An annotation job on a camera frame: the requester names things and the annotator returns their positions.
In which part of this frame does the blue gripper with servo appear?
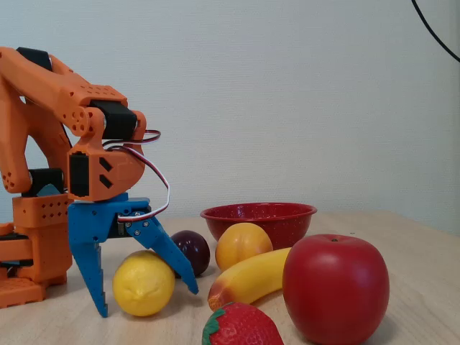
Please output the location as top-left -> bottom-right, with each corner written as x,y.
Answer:
67,193 -> 200,318

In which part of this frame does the yellow plastic lemon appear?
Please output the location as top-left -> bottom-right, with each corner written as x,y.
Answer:
112,250 -> 176,318

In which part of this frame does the orange robot base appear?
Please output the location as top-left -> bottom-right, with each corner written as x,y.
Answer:
0,168 -> 75,310

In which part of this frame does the red speckled enamel bowl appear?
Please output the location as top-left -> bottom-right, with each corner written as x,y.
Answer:
199,202 -> 318,251

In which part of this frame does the dark purple plastic plum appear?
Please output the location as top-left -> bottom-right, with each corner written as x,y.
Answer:
170,230 -> 211,278

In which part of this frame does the orange yellow plastic peach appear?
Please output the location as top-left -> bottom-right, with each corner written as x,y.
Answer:
215,222 -> 274,272

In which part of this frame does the yellow plastic banana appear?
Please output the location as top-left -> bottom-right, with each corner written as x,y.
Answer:
207,247 -> 293,312

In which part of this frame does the red plastic strawberry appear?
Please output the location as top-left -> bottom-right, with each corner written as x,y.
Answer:
201,301 -> 285,345

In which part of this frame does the red plastic apple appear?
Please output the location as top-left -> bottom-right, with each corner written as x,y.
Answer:
282,234 -> 391,345

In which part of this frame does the white red black servo wire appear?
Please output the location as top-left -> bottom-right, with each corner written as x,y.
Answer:
102,131 -> 171,222

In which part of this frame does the thin black cable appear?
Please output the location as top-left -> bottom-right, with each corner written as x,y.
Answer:
411,0 -> 460,62

